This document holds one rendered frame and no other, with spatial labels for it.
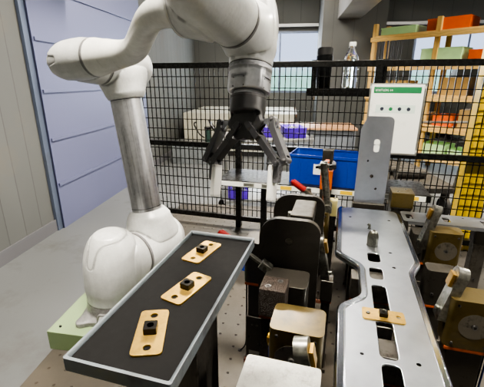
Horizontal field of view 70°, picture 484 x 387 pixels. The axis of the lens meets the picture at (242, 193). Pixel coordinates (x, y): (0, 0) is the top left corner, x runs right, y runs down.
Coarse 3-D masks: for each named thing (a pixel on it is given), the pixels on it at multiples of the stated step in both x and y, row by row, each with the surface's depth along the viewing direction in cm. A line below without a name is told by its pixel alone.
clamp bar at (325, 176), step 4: (320, 164) 111; (324, 164) 111; (328, 164) 112; (332, 164) 111; (316, 168) 113; (320, 168) 111; (324, 168) 111; (328, 168) 112; (320, 172) 112; (324, 172) 112; (324, 176) 112; (328, 176) 114; (324, 180) 112; (328, 180) 112; (324, 184) 113; (328, 184) 112; (324, 188) 113; (328, 188) 113; (324, 192) 113; (328, 192) 113; (324, 196) 114; (328, 196) 114; (324, 200) 114; (328, 200) 114; (328, 204) 114
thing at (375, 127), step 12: (372, 120) 129; (384, 120) 128; (372, 132) 130; (384, 132) 129; (360, 144) 133; (372, 144) 132; (384, 144) 131; (360, 156) 134; (372, 156) 133; (384, 156) 132; (360, 168) 136; (372, 168) 134; (384, 168) 133; (360, 180) 137; (372, 180) 136; (384, 180) 135; (360, 192) 138; (372, 192) 137; (384, 192) 136
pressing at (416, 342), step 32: (352, 224) 118; (384, 224) 118; (352, 256) 96; (384, 256) 96; (416, 256) 97; (384, 288) 82; (416, 288) 83; (352, 320) 71; (416, 320) 71; (352, 352) 63; (416, 352) 63; (352, 384) 56; (416, 384) 56; (448, 384) 57
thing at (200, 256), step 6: (198, 246) 65; (204, 246) 65; (210, 246) 67; (216, 246) 67; (192, 252) 65; (198, 252) 65; (204, 252) 64; (210, 252) 65; (186, 258) 62; (198, 258) 62; (204, 258) 63
